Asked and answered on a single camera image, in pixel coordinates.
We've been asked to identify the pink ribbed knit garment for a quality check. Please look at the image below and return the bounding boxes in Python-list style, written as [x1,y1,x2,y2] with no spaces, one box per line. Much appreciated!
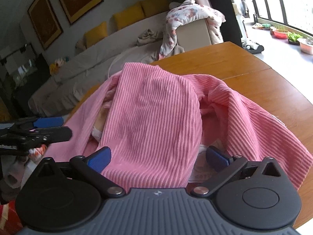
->
[45,63,312,189]

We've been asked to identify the dark fish tank cabinet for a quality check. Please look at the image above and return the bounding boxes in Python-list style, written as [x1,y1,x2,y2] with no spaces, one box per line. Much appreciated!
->
[1,42,50,118]

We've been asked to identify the colourful toy pile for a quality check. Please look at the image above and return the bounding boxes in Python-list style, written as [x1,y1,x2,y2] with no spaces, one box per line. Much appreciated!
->
[49,56,69,76]

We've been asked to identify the left yellow cushion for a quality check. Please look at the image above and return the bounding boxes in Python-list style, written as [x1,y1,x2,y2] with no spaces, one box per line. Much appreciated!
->
[84,21,108,49]

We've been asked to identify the yellow cushion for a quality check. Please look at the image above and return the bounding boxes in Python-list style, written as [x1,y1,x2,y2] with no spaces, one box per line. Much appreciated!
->
[140,0,169,18]
[113,2,145,30]
[84,21,108,49]

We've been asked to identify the left framed red picture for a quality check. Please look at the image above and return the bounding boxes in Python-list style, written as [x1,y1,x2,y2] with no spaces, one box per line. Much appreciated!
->
[28,0,63,50]

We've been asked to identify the white upright vacuum cleaner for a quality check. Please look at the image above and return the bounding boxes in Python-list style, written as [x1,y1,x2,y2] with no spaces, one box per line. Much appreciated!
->
[231,2,265,54]

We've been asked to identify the beige covered sofa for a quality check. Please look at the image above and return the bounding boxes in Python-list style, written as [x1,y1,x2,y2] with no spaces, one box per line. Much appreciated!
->
[28,11,213,117]

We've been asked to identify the middle yellow cushion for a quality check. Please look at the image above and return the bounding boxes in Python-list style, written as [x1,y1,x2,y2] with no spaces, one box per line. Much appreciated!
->
[113,2,145,30]

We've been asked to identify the red plastic basin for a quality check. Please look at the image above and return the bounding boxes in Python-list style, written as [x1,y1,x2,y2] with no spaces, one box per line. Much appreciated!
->
[272,29,289,39]

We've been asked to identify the pink flower pot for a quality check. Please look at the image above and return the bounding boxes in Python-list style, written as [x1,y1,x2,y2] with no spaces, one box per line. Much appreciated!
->
[298,38,313,55]

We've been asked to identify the green leafy potted plant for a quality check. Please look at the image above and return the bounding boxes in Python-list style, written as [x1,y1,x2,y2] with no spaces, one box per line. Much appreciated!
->
[287,32,303,46]

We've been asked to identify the floral patterned blanket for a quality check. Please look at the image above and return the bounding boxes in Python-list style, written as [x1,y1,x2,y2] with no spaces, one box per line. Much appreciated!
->
[159,0,226,60]

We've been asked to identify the right yellow cushion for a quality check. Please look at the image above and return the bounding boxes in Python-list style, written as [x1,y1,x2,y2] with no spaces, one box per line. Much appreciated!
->
[140,0,169,18]

